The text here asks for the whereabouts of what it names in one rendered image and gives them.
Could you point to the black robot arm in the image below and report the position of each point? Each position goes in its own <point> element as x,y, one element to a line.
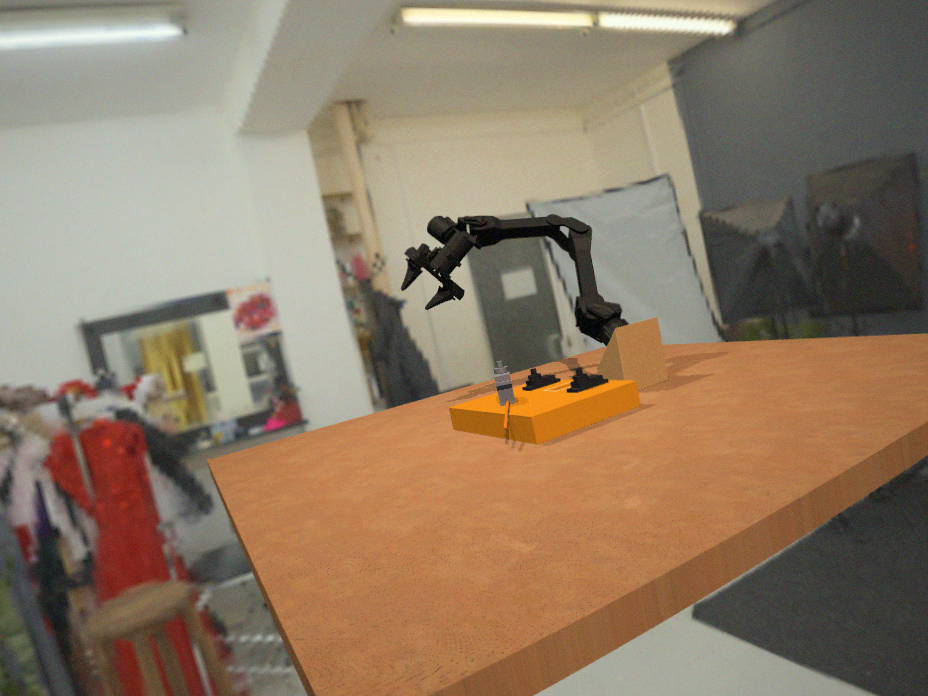
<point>596,318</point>

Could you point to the orange flat deck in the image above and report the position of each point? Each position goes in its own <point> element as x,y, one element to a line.
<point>546,407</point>

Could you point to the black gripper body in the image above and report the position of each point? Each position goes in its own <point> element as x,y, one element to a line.
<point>444,262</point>

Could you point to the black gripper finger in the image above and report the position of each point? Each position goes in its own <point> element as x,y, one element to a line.
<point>440,297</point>
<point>412,273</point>

